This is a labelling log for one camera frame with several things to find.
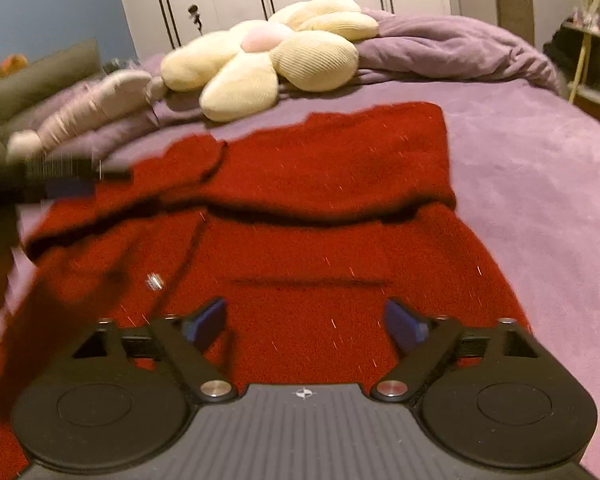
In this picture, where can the bed with purple sheet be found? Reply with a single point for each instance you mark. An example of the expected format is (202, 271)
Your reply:
(530, 210)

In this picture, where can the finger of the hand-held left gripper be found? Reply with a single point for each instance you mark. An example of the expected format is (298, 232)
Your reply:
(70, 180)

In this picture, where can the black bag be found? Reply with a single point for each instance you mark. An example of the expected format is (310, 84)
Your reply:
(557, 42)

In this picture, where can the red knitted sweater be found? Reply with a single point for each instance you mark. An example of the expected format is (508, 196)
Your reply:
(305, 185)

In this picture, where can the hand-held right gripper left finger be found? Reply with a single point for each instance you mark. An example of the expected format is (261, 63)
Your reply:
(207, 322)

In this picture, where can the cream flower-shaped pillow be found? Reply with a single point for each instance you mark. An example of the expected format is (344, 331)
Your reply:
(305, 60)

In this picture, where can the orange plush toy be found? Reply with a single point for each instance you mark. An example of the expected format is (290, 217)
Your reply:
(11, 66)

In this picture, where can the small dark hanging ornament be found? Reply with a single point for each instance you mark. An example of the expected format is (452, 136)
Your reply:
(195, 17)

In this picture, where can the pink plush toy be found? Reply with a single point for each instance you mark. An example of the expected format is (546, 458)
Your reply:
(80, 110)

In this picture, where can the yellow side table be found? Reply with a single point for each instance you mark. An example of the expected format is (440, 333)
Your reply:
(592, 55)

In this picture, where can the olive green headboard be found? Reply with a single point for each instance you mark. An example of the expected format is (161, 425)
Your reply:
(30, 85)

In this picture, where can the crumpled purple duvet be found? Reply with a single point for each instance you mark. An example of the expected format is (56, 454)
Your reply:
(455, 45)

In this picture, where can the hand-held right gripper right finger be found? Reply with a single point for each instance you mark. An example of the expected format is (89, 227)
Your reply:
(402, 325)

